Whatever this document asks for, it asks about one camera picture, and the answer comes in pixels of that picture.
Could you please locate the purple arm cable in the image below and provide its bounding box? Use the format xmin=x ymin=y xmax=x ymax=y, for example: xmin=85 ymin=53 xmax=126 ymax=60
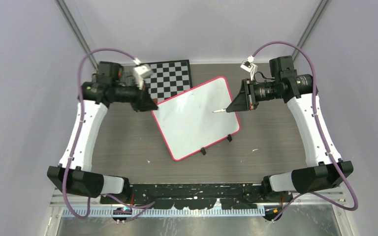
xmin=248 ymin=41 xmax=359 ymax=223
xmin=61 ymin=48 xmax=156 ymax=223

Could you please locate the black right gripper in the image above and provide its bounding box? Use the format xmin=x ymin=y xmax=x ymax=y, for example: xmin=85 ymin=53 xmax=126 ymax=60
xmin=227 ymin=78 xmax=282 ymax=112

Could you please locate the pink-framed whiteboard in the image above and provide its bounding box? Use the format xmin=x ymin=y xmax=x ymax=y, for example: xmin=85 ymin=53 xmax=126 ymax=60
xmin=152 ymin=76 xmax=240 ymax=161

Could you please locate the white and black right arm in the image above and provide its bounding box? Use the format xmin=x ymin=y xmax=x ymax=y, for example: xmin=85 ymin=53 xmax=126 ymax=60
xmin=225 ymin=56 xmax=353 ymax=202

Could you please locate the black white checkerboard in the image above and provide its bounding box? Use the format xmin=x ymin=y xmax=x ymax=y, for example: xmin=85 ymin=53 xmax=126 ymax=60
xmin=145 ymin=59 xmax=192 ymax=103

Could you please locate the white slotted cable duct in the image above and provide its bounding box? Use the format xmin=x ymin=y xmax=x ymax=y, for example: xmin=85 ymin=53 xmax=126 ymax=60
xmin=61 ymin=208 xmax=266 ymax=218

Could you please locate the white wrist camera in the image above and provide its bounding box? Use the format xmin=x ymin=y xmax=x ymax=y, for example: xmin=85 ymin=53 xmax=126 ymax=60
xmin=240 ymin=55 xmax=257 ymax=81
xmin=132 ymin=64 xmax=153 ymax=90

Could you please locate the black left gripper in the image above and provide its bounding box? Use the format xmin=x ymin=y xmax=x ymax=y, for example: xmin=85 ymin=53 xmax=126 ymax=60
xmin=112 ymin=78 xmax=158 ymax=112

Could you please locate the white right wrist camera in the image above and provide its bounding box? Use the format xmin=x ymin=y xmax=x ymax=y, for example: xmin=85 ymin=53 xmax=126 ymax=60
xmin=240 ymin=55 xmax=257 ymax=81

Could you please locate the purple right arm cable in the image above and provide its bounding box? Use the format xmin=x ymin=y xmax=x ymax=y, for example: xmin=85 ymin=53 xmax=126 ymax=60
xmin=248 ymin=41 xmax=359 ymax=223

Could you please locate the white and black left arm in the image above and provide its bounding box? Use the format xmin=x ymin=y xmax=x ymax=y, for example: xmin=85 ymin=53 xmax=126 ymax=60
xmin=47 ymin=61 xmax=158 ymax=204

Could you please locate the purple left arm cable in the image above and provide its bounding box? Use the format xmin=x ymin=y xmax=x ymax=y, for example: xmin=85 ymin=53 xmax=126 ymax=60
xmin=61 ymin=48 xmax=156 ymax=223

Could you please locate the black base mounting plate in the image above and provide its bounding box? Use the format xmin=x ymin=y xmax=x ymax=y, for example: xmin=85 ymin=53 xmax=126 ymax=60
xmin=100 ymin=183 xmax=293 ymax=210

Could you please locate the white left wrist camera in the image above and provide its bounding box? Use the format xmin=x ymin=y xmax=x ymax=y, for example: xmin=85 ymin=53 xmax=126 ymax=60
xmin=132 ymin=64 xmax=153 ymax=90

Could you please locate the aluminium frame rail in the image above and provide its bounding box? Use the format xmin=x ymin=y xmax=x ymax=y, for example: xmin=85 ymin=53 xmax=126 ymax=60
xmin=49 ymin=63 xmax=105 ymax=209

